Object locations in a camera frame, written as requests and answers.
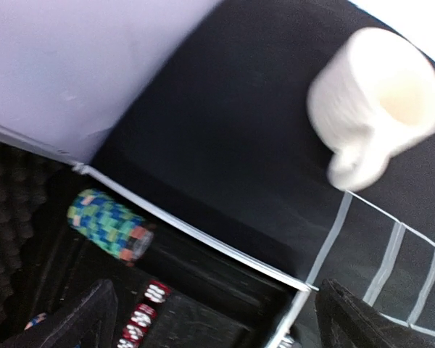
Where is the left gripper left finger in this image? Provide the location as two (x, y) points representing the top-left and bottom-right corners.
(0, 279), (118, 347)

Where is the cream ceramic mug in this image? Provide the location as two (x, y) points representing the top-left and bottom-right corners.
(307, 28), (435, 191)

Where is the lower poker chip row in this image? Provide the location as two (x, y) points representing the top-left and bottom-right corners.
(24, 312), (47, 330)

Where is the upper poker chip row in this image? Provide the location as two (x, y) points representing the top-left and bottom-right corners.
(67, 188), (154, 266)

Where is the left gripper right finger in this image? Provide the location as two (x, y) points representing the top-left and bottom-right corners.
(315, 278), (435, 348)

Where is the red white dice row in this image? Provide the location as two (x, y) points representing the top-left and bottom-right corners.
(115, 280), (172, 348)

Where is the poker chip row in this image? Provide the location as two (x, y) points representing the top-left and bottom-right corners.
(24, 312), (47, 330)
(67, 188), (154, 266)

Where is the black poker felt mat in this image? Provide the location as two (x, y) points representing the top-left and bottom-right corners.
(91, 1), (435, 338)

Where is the aluminium poker chip case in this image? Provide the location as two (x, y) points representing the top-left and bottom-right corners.
(0, 126), (301, 347)

